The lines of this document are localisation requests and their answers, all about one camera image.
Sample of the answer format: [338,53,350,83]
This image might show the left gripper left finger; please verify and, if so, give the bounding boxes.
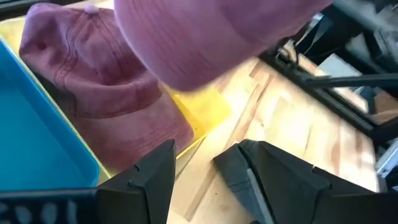
[0,139,177,224]

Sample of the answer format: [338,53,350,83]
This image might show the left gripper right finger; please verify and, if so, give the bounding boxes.
[213,138,398,224]

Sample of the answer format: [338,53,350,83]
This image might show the dark red baseball cap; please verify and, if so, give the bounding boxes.
[18,2,195,174]

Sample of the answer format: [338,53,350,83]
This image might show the yellow plastic bin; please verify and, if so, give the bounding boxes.
[0,17,233,183]

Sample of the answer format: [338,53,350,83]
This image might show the blue plastic bin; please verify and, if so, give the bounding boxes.
[0,36,101,191]

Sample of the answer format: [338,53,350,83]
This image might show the black table frame rail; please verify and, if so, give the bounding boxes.
[257,52,398,144]

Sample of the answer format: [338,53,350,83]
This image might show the black frame strut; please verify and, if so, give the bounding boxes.
[300,72,398,90]

